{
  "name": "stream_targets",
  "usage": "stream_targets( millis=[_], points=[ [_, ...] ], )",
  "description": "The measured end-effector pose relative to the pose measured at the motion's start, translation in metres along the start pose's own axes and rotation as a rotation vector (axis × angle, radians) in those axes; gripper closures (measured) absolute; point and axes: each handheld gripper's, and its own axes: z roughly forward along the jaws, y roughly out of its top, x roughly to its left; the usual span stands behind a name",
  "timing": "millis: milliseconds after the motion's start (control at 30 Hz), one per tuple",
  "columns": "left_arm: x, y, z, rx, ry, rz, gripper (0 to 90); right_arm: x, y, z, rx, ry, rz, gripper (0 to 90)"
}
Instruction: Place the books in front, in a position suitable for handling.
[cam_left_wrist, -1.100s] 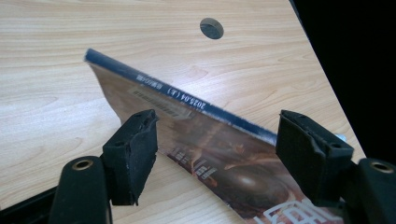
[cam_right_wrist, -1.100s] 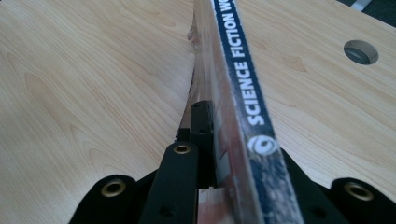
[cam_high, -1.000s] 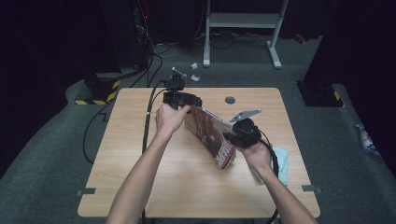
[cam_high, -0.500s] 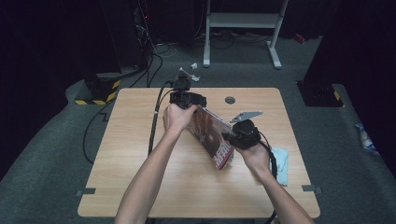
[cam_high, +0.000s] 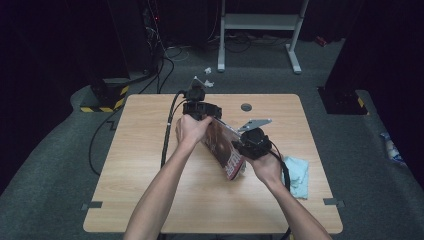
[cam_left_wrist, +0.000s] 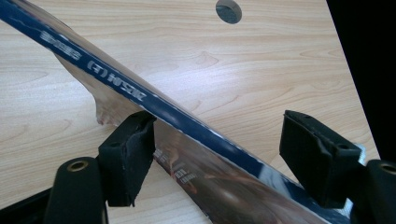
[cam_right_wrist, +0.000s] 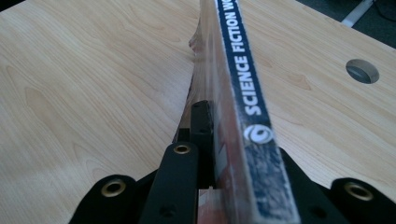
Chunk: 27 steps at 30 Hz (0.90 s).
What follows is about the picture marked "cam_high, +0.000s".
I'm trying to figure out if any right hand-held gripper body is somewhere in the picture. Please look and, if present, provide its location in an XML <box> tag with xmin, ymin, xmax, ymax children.
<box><xmin>231</xmin><ymin>118</ymin><xmax>274</xmax><ymax>160</ymax></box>

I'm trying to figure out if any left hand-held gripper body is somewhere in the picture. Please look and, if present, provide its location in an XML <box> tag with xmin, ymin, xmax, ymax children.
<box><xmin>182</xmin><ymin>75</ymin><xmax>211</xmax><ymax>122</ymax></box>

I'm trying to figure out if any red cover magazine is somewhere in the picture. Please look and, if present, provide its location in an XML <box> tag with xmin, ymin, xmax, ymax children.
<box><xmin>201</xmin><ymin>116</ymin><xmax>248</xmax><ymax>181</ymax></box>

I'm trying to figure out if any light blue cleaning cloth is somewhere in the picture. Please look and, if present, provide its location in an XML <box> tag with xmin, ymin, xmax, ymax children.
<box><xmin>281</xmin><ymin>155</ymin><xmax>310</xmax><ymax>200</ymax></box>

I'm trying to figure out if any person's left hand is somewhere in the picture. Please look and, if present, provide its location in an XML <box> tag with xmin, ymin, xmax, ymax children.
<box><xmin>175</xmin><ymin>114</ymin><xmax>213</xmax><ymax>151</ymax></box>

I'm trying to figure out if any person's right hand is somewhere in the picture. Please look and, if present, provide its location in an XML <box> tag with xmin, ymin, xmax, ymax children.
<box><xmin>248</xmin><ymin>155</ymin><xmax>284</xmax><ymax>189</ymax></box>

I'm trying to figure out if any black yellow striped stand base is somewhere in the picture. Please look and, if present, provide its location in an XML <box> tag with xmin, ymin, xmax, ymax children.
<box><xmin>79</xmin><ymin>78</ymin><xmax>130</xmax><ymax>113</ymax></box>

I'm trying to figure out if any grey tape strip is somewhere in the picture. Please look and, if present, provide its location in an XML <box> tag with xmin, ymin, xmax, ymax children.
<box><xmin>323</xmin><ymin>197</ymin><xmax>346</xmax><ymax>208</ymax></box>
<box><xmin>81</xmin><ymin>201</ymin><xmax>104</xmax><ymax>211</ymax></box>

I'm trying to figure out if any black stand base yellow mark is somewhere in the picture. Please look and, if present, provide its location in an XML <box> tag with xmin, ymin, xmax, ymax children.
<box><xmin>317</xmin><ymin>86</ymin><xmax>369</xmax><ymax>116</ymax></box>

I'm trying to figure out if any white metal stand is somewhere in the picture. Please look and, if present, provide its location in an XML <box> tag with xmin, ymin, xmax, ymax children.
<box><xmin>217</xmin><ymin>0</ymin><xmax>309</xmax><ymax>75</ymax></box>

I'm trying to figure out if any blue white plastic bag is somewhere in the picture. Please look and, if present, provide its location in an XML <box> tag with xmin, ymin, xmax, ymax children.
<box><xmin>379</xmin><ymin>131</ymin><xmax>406</xmax><ymax>166</ymax></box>

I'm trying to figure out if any left hand-held gripper black cable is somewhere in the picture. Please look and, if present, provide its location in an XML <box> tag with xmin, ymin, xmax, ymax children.
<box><xmin>160</xmin><ymin>89</ymin><xmax>188</xmax><ymax>169</ymax></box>

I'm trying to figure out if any hand-held gripper black cable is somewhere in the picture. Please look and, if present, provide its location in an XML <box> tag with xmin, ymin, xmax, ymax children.
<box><xmin>269</xmin><ymin>141</ymin><xmax>293</xmax><ymax>240</ymax></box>
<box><xmin>160</xmin><ymin>89</ymin><xmax>188</xmax><ymax>169</ymax></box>

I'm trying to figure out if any right hand-held gripper black cable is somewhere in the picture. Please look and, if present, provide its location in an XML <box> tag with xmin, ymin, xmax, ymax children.
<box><xmin>269</xmin><ymin>141</ymin><xmax>293</xmax><ymax>240</ymax></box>

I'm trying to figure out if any black floor cable bundle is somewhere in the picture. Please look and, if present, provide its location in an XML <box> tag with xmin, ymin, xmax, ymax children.
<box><xmin>138</xmin><ymin>46</ymin><xmax>176</xmax><ymax>95</ymax></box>

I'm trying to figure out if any thin black floor cable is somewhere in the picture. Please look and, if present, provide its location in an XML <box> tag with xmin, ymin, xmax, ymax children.
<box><xmin>88</xmin><ymin>108</ymin><xmax>125</xmax><ymax>177</ymax></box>

